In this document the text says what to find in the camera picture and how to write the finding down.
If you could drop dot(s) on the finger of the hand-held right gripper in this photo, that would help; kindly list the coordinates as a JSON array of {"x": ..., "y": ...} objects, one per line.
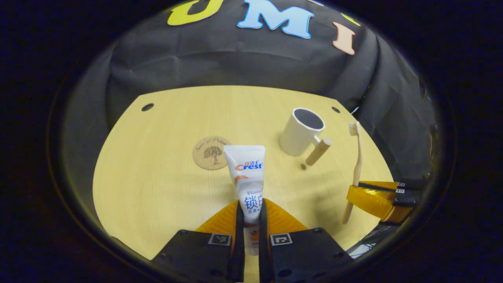
[
  {"x": 373, "y": 202},
  {"x": 410, "y": 183}
]

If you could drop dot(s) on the white toothpaste tube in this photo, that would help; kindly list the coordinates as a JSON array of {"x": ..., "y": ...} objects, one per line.
[{"x": 245, "y": 177}]

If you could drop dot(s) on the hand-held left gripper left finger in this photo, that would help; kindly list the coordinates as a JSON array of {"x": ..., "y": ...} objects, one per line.
[{"x": 240, "y": 243}]

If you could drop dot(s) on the black backdrop cloth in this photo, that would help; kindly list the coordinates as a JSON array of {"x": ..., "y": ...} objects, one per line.
[{"x": 235, "y": 63}]

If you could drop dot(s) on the beige toothbrush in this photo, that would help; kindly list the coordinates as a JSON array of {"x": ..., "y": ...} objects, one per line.
[{"x": 357, "y": 165}]

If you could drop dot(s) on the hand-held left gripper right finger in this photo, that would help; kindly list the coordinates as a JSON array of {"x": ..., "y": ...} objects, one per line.
[{"x": 262, "y": 243}]

